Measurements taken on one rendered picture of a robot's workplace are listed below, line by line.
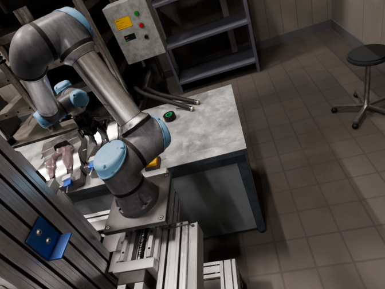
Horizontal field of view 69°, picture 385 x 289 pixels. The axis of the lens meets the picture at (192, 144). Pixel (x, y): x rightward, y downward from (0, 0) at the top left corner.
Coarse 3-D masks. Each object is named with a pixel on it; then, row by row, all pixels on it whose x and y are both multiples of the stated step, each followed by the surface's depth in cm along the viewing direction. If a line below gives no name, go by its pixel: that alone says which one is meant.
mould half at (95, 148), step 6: (114, 120) 178; (108, 126) 176; (114, 126) 174; (108, 132) 173; (114, 132) 172; (96, 138) 174; (114, 138) 170; (96, 150) 166; (90, 156) 163; (84, 168) 156; (96, 174) 159
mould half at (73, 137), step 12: (72, 132) 190; (48, 144) 188; (72, 144) 185; (84, 144) 188; (48, 156) 184; (60, 156) 175; (72, 156) 169; (84, 156) 178; (60, 168) 166; (60, 180) 160; (84, 180) 160
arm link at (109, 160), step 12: (108, 144) 89; (120, 144) 86; (132, 144) 88; (96, 156) 87; (108, 156) 84; (120, 156) 83; (132, 156) 87; (96, 168) 84; (108, 168) 82; (120, 168) 84; (132, 168) 87; (108, 180) 85; (120, 180) 86; (132, 180) 88; (120, 192) 88
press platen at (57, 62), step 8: (104, 24) 248; (104, 32) 220; (112, 32) 226; (104, 40) 206; (96, 48) 196; (8, 64) 250; (56, 64) 203; (0, 72) 233; (0, 80) 211; (8, 80) 212
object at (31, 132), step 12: (132, 72) 282; (132, 84) 257; (144, 84) 248; (144, 96) 231; (96, 108) 241; (144, 108) 223; (36, 120) 266; (24, 132) 252; (36, 132) 243; (48, 132) 235; (60, 132) 228; (24, 144) 236
